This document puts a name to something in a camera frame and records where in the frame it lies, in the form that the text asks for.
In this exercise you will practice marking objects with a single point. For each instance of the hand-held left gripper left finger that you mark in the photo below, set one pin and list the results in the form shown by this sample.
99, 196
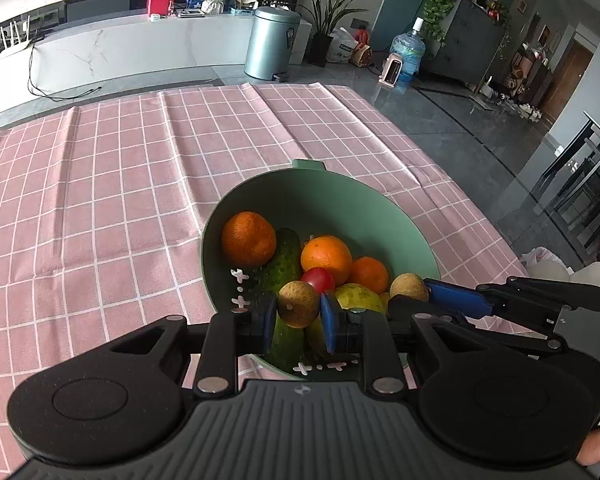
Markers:
267, 324

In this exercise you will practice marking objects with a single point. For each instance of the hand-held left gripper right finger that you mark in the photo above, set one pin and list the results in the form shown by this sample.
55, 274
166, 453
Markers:
330, 325

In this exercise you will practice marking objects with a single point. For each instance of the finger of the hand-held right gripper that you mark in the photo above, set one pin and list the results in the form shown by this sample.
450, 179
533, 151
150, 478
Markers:
457, 299
480, 332

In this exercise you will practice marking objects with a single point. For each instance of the large brown longan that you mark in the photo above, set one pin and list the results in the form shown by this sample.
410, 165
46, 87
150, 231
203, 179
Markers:
298, 304

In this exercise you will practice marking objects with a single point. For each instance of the red tomato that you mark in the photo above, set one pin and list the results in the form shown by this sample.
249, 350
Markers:
318, 279

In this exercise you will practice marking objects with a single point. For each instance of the small brown longan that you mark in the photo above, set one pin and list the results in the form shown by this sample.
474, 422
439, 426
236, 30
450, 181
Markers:
409, 287

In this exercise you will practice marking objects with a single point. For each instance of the small tangerine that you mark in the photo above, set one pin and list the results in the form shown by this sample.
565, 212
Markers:
370, 275

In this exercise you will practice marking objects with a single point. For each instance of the large smooth orange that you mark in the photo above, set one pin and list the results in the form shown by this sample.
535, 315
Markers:
326, 260

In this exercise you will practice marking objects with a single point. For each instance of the large spotted orange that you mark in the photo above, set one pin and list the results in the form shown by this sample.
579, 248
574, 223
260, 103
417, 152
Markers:
248, 238

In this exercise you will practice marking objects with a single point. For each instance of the green plastic bowl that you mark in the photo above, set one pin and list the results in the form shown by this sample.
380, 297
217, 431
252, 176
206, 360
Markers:
330, 200

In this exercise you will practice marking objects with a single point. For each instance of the person's right hand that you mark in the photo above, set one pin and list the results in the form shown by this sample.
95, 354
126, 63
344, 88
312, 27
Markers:
597, 447

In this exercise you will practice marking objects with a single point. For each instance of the green cucumber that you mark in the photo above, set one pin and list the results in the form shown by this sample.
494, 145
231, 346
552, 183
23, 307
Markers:
282, 260

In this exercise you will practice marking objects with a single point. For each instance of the crumpled white bag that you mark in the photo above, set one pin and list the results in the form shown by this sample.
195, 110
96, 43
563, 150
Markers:
547, 262

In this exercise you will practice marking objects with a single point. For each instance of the black dining table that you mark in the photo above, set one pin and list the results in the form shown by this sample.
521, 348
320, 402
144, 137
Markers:
587, 170

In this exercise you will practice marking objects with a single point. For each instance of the pink checked tablecloth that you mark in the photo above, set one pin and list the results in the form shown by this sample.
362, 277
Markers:
105, 185

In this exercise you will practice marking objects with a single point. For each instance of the pink water dispenser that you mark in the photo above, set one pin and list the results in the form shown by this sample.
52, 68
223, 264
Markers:
392, 70

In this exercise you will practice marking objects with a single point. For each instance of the blue water bottle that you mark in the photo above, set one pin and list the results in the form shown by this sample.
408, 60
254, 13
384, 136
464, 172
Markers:
409, 52

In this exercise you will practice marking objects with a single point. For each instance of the dark grey cabinet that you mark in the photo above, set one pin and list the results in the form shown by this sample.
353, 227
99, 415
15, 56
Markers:
465, 45

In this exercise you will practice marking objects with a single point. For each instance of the orange bag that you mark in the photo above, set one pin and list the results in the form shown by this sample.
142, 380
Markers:
362, 52

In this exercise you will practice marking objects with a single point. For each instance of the white plastic bag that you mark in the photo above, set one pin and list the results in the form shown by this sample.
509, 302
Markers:
341, 45

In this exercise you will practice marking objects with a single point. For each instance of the silver pedal trash can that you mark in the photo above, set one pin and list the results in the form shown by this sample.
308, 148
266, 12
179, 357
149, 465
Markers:
271, 42

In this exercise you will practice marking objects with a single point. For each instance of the long-leaf potted plant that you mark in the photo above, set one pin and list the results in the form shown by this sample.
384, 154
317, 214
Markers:
325, 20

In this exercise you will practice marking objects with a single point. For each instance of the white marble counter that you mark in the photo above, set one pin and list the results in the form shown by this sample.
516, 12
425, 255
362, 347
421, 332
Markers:
130, 45

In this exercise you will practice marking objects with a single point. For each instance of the red box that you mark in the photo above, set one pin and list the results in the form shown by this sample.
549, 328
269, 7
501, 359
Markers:
158, 4

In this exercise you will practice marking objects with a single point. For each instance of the white router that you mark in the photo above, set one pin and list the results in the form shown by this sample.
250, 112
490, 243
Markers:
15, 35

